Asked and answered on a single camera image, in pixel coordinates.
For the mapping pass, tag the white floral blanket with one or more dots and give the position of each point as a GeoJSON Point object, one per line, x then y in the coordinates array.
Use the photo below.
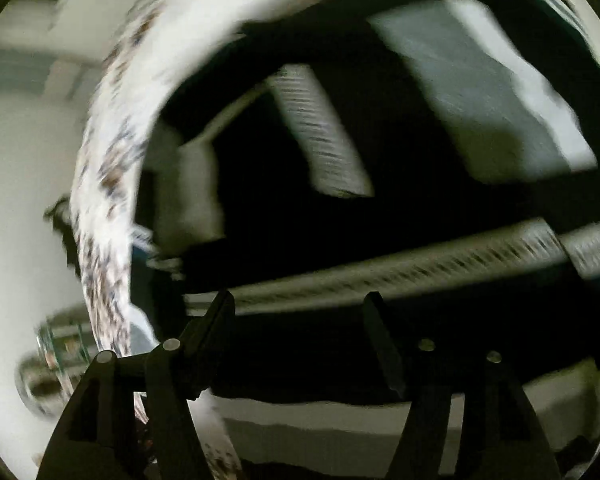
{"type": "Point", "coordinates": [130, 110]}

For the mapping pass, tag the black garment with striped bands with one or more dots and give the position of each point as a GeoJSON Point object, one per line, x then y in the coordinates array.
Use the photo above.
{"type": "Point", "coordinates": [280, 220]}

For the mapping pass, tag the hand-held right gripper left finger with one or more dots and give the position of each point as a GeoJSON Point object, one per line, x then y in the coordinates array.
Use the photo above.
{"type": "Point", "coordinates": [214, 332]}

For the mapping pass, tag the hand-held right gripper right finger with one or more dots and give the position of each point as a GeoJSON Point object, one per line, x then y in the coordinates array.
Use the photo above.
{"type": "Point", "coordinates": [381, 340]}

